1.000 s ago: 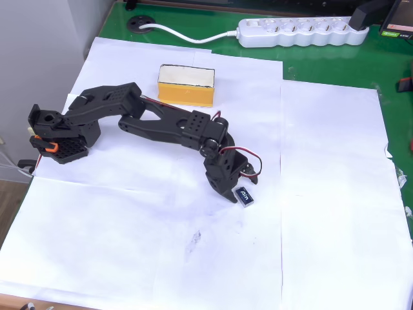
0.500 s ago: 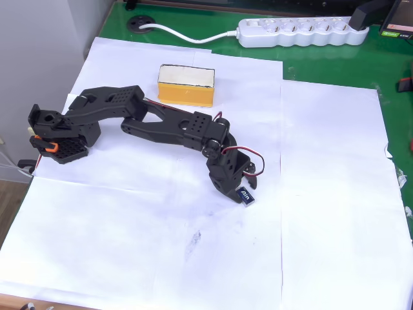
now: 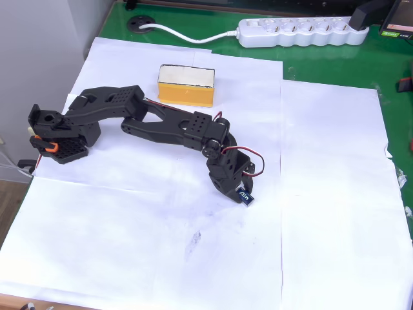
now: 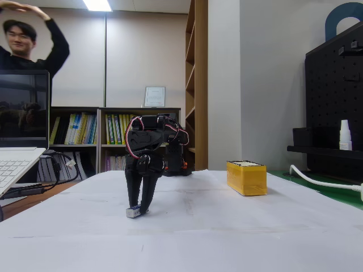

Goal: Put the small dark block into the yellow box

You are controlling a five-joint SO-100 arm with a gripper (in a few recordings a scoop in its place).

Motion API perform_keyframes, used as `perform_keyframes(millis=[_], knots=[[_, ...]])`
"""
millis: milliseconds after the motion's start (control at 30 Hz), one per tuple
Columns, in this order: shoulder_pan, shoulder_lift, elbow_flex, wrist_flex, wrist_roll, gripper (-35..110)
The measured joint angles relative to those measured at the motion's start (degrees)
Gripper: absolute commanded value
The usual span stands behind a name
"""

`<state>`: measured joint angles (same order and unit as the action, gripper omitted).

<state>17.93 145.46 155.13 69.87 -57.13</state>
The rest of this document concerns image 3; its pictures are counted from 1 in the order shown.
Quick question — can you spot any small white eraser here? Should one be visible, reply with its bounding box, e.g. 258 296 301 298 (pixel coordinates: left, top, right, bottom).
237 188 256 207

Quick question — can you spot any yellow sponge block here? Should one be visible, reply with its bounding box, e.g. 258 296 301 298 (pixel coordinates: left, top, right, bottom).
156 63 216 109

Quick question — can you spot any white paper sheet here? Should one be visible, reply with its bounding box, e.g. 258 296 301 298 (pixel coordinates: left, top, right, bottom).
0 175 285 310
31 36 285 194
279 78 413 310

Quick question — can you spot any white power strip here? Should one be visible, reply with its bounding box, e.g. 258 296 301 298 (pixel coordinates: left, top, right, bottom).
237 16 370 49

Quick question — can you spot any black orange table clamp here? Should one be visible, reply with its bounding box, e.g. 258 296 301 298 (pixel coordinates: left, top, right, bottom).
17 134 60 176

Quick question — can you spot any red black small tool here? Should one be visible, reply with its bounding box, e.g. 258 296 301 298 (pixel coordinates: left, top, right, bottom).
396 76 413 94

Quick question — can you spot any black power adapter plug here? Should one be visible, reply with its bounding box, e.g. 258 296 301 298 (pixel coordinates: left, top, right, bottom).
349 0 401 32

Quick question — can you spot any black green labelled box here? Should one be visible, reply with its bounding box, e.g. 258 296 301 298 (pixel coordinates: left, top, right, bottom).
378 0 413 40

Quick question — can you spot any red servo wire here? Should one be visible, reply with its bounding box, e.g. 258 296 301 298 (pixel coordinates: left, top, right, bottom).
212 110 266 179

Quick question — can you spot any white power cable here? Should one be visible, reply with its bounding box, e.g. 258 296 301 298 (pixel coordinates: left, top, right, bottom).
137 23 242 44

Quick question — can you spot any black desk cable grommet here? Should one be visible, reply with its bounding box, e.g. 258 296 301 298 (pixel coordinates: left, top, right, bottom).
126 15 156 33

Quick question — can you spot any white thin cable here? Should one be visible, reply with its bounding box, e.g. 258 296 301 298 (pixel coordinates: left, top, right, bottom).
0 150 34 178

